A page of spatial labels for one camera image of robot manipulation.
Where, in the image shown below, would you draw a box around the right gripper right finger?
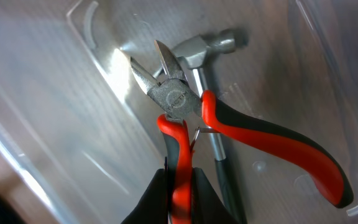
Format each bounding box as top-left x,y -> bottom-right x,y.
191,167 -> 238,224

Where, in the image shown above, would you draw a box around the red handled pliers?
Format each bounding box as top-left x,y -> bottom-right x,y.
130,40 -> 354,223

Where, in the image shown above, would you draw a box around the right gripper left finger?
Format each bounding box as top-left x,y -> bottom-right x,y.
121,169 -> 168,224

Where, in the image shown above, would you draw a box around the small steel hammer black grip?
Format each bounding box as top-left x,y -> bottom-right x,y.
149,29 -> 247,223

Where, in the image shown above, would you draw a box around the clear plastic container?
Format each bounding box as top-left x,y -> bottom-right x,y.
0,1 -> 358,223

